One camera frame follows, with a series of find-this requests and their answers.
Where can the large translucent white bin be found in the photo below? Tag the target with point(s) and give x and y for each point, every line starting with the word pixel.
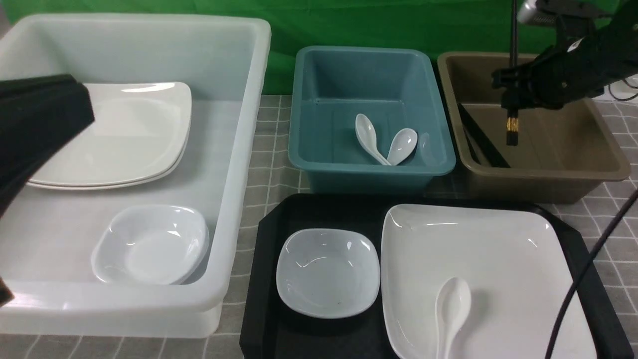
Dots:
pixel 48 236

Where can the brown plastic bin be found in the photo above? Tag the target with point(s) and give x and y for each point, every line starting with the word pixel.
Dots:
pixel 561 155

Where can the top white square plate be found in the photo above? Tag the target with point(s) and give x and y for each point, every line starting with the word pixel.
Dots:
pixel 138 132

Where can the bottom white square plate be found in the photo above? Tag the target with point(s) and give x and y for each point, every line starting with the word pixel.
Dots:
pixel 111 186

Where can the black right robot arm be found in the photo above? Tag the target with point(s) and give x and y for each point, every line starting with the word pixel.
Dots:
pixel 577 19

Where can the white spoon in teal bin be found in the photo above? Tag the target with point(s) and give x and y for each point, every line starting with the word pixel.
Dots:
pixel 366 136

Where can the black chopstick gold band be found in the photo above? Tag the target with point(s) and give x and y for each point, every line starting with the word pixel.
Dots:
pixel 512 134

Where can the white square plate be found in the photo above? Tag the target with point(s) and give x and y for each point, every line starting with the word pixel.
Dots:
pixel 138 132
pixel 111 186

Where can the white bowl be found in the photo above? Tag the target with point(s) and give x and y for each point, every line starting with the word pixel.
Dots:
pixel 329 274
pixel 154 244
pixel 199 270

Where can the white ceramic spoon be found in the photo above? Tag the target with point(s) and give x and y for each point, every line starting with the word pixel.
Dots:
pixel 452 307

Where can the teal plastic bin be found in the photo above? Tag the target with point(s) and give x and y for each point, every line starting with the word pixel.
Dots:
pixel 396 89

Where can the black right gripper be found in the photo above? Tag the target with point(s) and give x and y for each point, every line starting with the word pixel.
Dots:
pixel 560 75

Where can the black chopsticks in brown bin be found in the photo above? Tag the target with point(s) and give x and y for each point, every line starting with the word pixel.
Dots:
pixel 484 144

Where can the large white rice plate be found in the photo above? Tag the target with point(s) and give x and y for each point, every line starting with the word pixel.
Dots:
pixel 514 265

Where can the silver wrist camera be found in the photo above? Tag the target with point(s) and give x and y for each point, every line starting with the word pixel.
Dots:
pixel 538 12

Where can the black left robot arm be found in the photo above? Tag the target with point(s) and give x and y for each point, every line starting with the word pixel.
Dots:
pixel 38 117

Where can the green backdrop cloth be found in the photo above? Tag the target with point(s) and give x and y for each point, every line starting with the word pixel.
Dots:
pixel 430 26

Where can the black serving tray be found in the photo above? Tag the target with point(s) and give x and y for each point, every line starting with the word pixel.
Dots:
pixel 271 330

